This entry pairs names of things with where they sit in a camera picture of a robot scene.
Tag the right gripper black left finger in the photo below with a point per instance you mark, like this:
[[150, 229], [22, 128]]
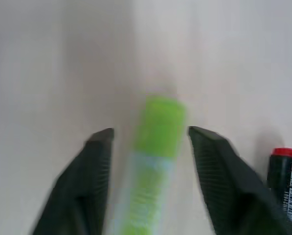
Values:
[[79, 191]]

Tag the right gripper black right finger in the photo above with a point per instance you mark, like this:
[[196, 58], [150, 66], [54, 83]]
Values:
[[233, 191]]

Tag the black marker with red band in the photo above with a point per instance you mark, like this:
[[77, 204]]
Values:
[[284, 176]]

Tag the green highlighter pen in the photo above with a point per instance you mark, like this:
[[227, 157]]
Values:
[[155, 137]]

